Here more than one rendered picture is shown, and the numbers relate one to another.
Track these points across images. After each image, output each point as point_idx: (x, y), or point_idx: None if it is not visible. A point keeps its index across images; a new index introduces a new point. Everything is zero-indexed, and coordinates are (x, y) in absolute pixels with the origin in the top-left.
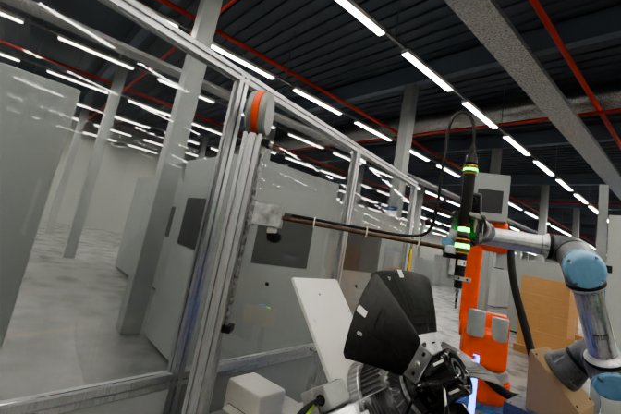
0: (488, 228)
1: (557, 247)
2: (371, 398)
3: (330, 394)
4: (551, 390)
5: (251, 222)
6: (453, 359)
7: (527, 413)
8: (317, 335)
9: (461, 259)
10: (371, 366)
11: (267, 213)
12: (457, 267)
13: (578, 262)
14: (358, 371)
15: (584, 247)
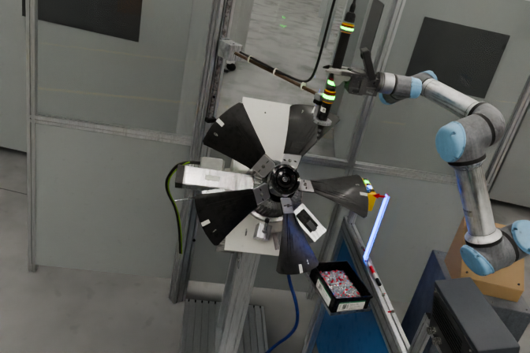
0: (383, 84)
1: None
2: (229, 173)
3: (203, 161)
4: (458, 252)
5: (217, 54)
6: (287, 172)
7: (437, 263)
8: None
9: (322, 105)
10: None
11: (223, 50)
12: (319, 112)
13: (441, 134)
14: None
15: (467, 121)
